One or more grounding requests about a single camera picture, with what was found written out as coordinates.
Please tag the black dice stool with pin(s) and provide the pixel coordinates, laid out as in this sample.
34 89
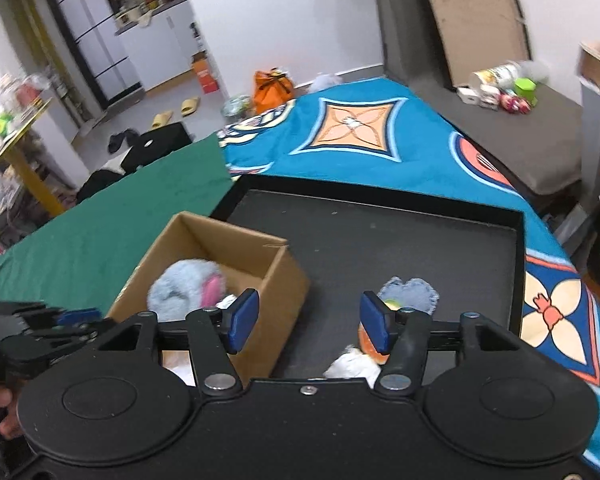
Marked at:
155 145

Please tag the orange gift bag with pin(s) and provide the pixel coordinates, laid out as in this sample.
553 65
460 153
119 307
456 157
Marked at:
272 92

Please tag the printed can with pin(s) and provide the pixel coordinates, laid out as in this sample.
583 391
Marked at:
495 75

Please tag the clear bag with greenery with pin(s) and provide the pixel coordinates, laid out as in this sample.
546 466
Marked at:
237 106

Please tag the white plastic bag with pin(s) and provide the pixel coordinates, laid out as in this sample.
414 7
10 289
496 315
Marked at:
325 81

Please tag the brown cardboard box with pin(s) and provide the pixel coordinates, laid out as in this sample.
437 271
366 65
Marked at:
285 300

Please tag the yellow table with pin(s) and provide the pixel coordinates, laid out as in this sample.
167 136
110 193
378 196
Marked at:
30 180

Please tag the black bag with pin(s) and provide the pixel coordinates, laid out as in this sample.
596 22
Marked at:
97 185

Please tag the clear bag of white stuffing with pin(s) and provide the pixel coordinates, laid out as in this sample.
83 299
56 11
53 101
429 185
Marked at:
352 364

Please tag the black slipper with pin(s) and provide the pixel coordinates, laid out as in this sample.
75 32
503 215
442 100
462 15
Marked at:
131 135
116 143

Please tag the crumpled clear wrapper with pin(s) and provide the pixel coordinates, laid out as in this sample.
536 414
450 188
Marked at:
534 70

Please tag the grey plush toy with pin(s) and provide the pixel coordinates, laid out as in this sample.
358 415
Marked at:
180 290

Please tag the yellow slipper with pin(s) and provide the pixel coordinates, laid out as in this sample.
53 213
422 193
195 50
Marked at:
162 120
190 106

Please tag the large black box lid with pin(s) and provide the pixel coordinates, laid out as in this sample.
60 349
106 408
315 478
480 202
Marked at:
475 15

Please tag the orange cardboard carton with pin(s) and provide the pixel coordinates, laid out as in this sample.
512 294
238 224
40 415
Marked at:
206 77

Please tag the black framed sliding door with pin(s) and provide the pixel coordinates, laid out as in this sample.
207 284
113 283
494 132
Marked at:
90 35

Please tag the blue printed blanket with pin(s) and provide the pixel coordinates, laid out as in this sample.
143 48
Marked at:
380 125

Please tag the white charger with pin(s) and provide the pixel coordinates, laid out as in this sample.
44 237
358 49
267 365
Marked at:
467 95

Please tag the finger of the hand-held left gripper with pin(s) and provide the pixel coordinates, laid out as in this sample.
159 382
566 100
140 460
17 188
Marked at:
55 342
77 316

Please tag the black shallow tray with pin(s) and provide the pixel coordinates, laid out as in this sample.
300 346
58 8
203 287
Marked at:
380 240

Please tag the orange and denim plush toy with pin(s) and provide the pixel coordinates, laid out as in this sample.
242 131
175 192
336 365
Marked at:
412 295

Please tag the person's left hand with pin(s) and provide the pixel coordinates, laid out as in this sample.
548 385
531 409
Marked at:
10 422

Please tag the green cloth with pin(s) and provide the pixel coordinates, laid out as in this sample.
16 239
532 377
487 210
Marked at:
105 225

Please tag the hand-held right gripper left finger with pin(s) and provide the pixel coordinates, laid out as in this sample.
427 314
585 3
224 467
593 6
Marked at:
242 321

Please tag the white kitchen cabinet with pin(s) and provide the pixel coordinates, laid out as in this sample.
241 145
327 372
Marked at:
155 45

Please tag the small white toy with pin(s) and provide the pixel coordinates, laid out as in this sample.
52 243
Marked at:
490 97

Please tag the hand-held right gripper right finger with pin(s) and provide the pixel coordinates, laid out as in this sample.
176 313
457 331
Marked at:
377 324

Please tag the pink toy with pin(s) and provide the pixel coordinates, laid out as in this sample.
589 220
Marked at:
514 103

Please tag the grey desk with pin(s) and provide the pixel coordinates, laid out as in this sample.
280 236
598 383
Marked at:
592 110

